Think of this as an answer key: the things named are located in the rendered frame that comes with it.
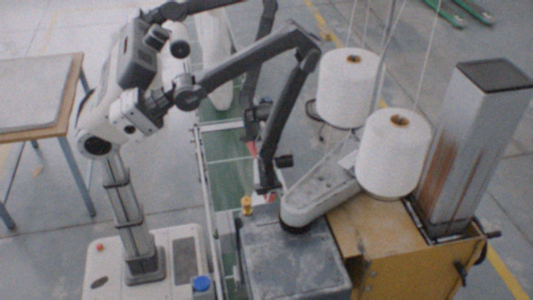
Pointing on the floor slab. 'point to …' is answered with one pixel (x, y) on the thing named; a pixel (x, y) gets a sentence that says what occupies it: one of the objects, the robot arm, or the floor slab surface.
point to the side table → (52, 137)
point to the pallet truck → (462, 15)
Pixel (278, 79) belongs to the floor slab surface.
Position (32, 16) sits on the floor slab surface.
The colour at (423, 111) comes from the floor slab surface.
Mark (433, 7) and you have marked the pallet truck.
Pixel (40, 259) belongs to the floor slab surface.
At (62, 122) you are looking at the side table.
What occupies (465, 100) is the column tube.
